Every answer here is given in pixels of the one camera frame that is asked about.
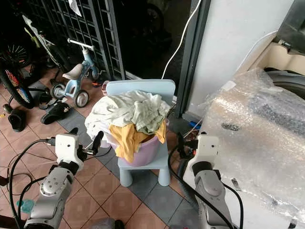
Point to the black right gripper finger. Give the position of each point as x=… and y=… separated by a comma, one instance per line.
x=180, y=140

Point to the light blue child chair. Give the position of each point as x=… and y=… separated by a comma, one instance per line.
x=140, y=87

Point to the dark metal folding gate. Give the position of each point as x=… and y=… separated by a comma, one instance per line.
x=90, y=24

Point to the yellow cloth garment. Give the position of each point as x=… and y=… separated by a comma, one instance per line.
x=128, y=140

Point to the blue plastic pipe piece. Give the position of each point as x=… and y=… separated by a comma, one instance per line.
x=195, y=125

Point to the grey left robot leg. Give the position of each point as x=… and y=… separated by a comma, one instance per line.
x=104, y=223

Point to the white rag on gate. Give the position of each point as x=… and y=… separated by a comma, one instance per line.
x=75, y=7

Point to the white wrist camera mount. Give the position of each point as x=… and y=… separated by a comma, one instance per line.
x=66, y=149
x=204, y=151

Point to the dark grey door frame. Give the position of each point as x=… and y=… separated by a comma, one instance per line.
x=191, y=57

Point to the black slipper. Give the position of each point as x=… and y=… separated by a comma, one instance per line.
x=17, y=120
x=56, y=113

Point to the clear plastic bottle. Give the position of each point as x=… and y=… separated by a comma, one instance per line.
x=25, y=206

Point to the clear bubble wrap sheet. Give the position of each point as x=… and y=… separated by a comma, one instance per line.
x=252, y=133

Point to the light blue child tricycle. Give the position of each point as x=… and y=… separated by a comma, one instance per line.
x=74, y=78

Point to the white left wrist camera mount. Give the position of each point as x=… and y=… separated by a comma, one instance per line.
x=66, y=149

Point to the white top-load washing machine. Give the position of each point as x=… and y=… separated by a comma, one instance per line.
x=290, y=62

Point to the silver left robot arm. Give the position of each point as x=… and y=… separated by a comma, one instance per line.
x=50, y=191

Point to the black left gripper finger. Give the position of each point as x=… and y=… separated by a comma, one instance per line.
x=75, y=131
x=98, y=139

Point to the black bicycle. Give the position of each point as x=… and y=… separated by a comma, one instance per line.
x=16, y=90

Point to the white cloth garment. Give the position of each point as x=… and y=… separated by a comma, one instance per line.
x=100, y=119

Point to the pink cup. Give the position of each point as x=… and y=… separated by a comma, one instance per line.
x=105, y=88

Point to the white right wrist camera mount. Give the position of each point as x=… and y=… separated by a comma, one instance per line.
x=204, y=151

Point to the pale green checked cloth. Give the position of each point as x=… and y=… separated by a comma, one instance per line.
x=150, y=114

